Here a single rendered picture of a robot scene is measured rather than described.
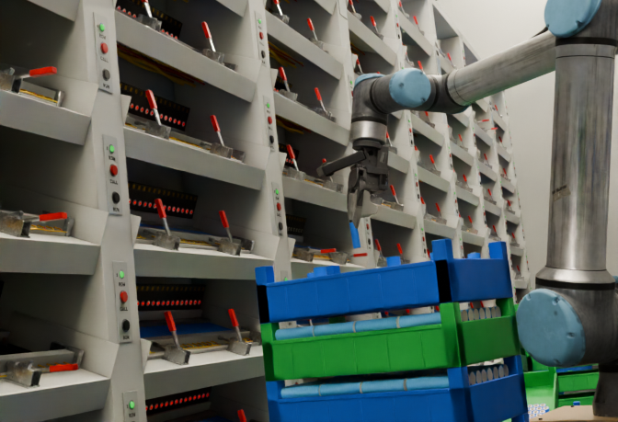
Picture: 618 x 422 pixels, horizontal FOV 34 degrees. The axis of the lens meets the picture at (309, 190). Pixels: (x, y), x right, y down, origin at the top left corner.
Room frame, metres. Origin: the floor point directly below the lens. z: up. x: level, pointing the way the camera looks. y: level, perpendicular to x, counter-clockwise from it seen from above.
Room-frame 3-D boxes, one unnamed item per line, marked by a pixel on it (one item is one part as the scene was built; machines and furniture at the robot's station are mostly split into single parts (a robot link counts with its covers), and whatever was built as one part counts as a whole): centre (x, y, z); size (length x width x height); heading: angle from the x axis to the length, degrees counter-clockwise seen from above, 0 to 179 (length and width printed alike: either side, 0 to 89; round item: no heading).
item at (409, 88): (2.35, -0.25, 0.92); 0.12 x 0.12 x 0.09; 35
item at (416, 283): (1.42, -0.09, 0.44); 0.30 x 0.20 x 0.08; 57
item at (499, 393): (1.42, -0.09, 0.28); 0.30 x 0.20 x 0.08; 57
